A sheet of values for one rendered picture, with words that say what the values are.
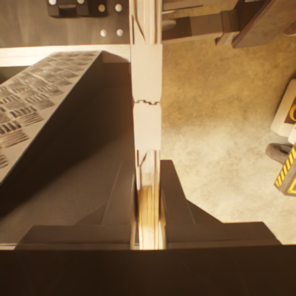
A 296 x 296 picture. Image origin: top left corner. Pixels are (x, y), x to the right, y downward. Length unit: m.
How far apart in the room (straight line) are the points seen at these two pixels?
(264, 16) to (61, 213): 0.29
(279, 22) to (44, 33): 0.80
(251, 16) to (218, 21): 0.04
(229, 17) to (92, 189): 0.27
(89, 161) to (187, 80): 0.83
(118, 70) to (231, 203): 1.08
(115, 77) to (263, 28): 0.66
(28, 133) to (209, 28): 0.29
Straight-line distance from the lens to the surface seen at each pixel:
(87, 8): 0.84
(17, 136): 0.35
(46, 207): 0.25
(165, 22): 0.28
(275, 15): 0.28
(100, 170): 0.29
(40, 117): 0.39
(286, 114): 1.16
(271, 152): 1.24
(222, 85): 1.12
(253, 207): 1.59
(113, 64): 0.88
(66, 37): 0.92
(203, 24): 0.31
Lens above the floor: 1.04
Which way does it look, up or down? 64 degrees down
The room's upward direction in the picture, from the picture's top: 178 degrees clockwise
